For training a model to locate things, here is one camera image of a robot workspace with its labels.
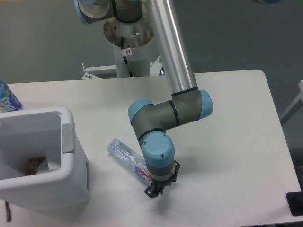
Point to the blue labelled water bottle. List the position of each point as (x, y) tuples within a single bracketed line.
[(8, 101)]

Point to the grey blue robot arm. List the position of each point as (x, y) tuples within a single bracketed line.
[(151, 121)]

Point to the white plastic trash can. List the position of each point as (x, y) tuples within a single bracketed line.
[(28, 134)]

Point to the white pedestal foot bracket middle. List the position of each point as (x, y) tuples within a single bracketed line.
[(156, 67)]

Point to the clear plastic bottle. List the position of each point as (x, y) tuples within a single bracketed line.
[(129, 160)]

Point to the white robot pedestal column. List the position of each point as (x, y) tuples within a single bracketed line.
[(131, 44)]

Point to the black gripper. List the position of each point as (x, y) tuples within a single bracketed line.
[(160, 182)]

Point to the colourful snack packet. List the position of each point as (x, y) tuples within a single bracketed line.
[(33, 165)]

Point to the small black strip on table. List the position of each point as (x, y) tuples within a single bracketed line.
[(8, 213)]

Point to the black clamp at table edge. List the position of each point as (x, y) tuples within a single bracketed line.
[(295, 203)]

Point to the white pedestal foot bracket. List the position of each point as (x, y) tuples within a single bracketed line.
[(103, 72), (156, 67)]

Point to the white pedestal foot bracket left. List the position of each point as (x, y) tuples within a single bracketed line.
[(103, 72)]

